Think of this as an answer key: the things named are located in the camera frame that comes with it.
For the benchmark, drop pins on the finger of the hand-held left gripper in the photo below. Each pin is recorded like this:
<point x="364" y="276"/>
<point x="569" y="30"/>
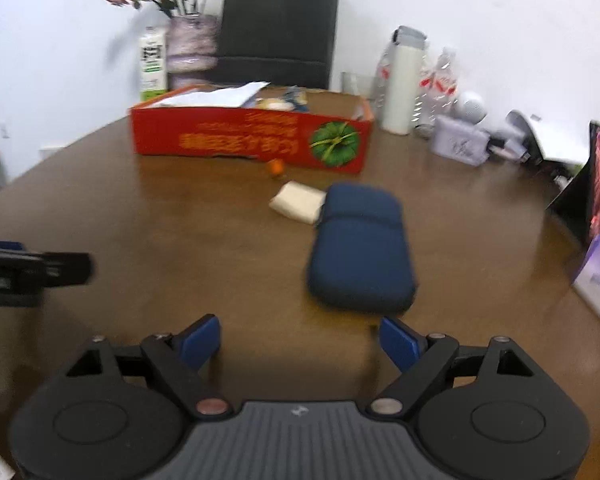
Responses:
<point x="40" y="267"/>
<point x="10" y="297"/>

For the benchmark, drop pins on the small orange object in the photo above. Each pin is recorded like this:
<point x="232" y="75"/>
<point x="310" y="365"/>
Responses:
<point x="277" y="167"/>

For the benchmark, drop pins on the grey white device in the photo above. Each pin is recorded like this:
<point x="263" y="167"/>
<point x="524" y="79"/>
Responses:
<point x="512" y="132"/>

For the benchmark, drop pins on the lilac tissue box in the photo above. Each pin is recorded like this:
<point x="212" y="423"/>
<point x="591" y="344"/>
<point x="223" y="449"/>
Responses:
<point x="457" y="140"/>

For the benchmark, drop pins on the clear red-label water bottle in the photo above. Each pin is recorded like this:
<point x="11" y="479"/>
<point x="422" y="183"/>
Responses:
<point x="426" y="100"/>
<point x="446" y="82"/>
<point x="382" y="80"/>

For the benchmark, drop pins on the brown wooden desktop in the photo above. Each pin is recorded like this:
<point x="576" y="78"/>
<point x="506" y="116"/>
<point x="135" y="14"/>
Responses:
<point x="180" y="240"/>

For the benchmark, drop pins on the purple textured vase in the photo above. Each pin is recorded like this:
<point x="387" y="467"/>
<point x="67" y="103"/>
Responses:
<point x="192" y="50"/>

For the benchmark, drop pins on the beige packet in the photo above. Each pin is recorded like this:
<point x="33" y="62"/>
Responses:
<point x="299" y="202"/>

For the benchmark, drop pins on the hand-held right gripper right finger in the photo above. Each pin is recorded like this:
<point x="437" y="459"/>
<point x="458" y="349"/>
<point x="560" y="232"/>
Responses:
<point x="397" y="342"/>

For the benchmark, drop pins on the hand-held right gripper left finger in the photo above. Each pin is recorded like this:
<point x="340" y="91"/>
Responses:
<point x="202" y="340"/>

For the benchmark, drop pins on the white yellow plush toy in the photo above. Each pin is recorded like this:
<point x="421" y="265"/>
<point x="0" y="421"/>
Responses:
<point x="274" y="104"/>

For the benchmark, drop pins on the red cardboard box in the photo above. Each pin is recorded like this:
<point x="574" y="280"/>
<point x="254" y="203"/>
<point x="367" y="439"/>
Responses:
<point x="220" y="135"/>

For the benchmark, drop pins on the navy blue pouch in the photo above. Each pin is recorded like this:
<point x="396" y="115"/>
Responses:
<point x="362" y="250"/>

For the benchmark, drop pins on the black paper bag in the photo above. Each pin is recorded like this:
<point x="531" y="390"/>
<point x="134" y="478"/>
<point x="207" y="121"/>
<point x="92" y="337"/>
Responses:
<point x="280" y="25"/>

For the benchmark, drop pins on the white crumpled paper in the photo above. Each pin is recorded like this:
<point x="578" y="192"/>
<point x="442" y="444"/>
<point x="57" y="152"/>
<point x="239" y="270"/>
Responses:
<point x="215" y="96"/>

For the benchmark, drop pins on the blue yellow patterned item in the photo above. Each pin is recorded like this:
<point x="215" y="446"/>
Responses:
<point x="296" y="100"/>

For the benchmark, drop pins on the white green milk carton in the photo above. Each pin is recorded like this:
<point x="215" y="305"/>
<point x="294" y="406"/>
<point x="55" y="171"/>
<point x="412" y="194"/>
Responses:
<point x="152" y="67"/>

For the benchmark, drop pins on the white round camera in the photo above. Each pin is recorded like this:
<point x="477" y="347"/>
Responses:
<point x="470" y="107"/>

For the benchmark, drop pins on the white thermos bottle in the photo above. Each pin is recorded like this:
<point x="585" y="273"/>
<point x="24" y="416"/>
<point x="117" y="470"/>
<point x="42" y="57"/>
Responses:
<point x="402" y="85"/>

